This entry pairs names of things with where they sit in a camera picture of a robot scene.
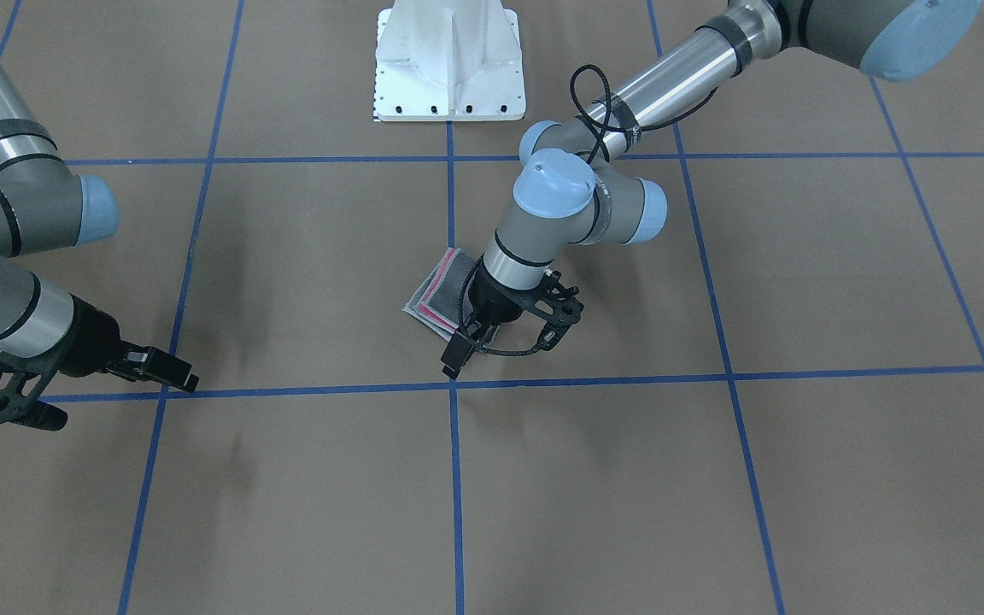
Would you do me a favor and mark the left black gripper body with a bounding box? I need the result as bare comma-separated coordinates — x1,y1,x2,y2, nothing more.
461,272,542,346

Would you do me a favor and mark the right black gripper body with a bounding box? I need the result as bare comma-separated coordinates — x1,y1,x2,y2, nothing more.
46,296,142,380

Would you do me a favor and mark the pink and grey towel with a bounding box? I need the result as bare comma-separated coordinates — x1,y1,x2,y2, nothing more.
402,248,476,340

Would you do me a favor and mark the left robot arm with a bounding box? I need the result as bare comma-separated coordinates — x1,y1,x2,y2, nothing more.
441,1,981,378

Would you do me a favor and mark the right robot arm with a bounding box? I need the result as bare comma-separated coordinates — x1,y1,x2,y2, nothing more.
0,65,198,392

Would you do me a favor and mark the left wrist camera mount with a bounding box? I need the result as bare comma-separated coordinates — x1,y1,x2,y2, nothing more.
518,269,584,351

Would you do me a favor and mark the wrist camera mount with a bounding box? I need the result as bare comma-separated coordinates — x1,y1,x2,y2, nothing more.
518,269,584,351
0,350,69,431

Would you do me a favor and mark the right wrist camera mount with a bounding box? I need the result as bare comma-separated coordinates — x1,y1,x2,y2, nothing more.
0,350,69,431

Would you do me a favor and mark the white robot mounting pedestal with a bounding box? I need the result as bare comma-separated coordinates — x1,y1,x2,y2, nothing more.
372,1,527,122

